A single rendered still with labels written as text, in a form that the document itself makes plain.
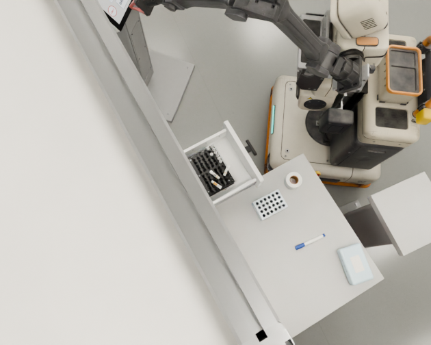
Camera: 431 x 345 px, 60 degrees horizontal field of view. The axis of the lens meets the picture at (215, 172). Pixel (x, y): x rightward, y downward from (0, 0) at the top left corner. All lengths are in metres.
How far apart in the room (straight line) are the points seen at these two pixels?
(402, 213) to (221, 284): 1.51
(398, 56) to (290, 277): 1.07
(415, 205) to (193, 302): 1.55
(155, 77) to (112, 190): 2.28
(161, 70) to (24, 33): 2.21
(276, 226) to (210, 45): 1.59
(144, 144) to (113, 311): 0.15
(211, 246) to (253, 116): 2.24
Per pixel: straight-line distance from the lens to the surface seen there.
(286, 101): 2.32
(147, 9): 1.50
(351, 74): 1.36
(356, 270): 1.63
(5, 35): 0.48
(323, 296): 1.64
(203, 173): 1.47
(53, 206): 0.38
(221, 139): 1.58
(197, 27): 2.87
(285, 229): 1.61
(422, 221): 1.83
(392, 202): 1.78
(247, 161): 1.46
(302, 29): 1.14
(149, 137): 0.36
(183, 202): 0.34
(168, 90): 2.58
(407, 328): 2.64
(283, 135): 2.23
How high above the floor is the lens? 2.32
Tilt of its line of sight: 75 degrees down
